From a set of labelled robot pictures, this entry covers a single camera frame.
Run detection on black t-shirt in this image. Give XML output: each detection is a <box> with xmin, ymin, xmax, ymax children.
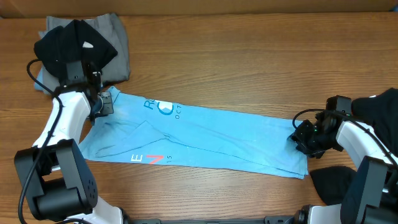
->
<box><xmin>310</xmin><ymin>88</ymin><xmax>397</xmax><ymax>205</ymax></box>

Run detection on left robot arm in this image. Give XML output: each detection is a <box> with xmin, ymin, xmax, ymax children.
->
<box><xmin>14</xmin><ymin>61</ymin><xmax>130</xmax><ymax>223</ymax></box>

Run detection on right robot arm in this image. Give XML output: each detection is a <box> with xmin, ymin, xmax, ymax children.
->
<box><xmin>289</xmin><ymin>88</ymin><xmax>397</xmax><ymax>223</ymax></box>

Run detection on light blue printed t-shirt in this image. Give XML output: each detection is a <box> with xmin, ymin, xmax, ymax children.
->
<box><xmin>79</xmin><ymin>87</ymin><xmax>308</xmax><ymax>179</ymax></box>

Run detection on folded black garment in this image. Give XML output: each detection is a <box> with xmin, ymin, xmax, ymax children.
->
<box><xmin>34</xmin><ymin>20</ymin><xmax>118</xmax><ymax>85</ymax></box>

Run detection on folded grey garment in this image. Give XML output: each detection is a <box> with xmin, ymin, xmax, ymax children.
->
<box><xmin>37</xmin><ymin>13</ymin><xmax>131</xmax><ymax>91</ymax></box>

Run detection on folded blue jeans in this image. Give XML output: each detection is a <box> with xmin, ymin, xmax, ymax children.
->
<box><xmin>34</xmin><ymin>66</ymin><xmax>50</xmax><ymax>94</ymax></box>

